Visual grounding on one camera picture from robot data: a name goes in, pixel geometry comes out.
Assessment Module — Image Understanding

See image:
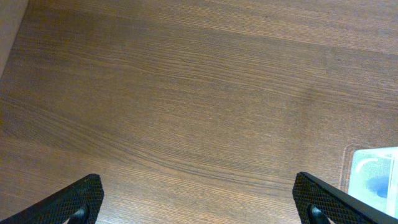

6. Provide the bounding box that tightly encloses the clear plastic container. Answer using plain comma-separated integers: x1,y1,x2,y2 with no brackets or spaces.
348,147,397,218

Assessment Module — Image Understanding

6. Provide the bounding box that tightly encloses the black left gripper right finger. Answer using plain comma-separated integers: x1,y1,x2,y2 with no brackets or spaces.
292,172,397,224

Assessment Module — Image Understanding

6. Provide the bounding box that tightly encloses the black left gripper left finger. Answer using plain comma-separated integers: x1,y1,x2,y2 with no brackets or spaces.
1,174,104,224

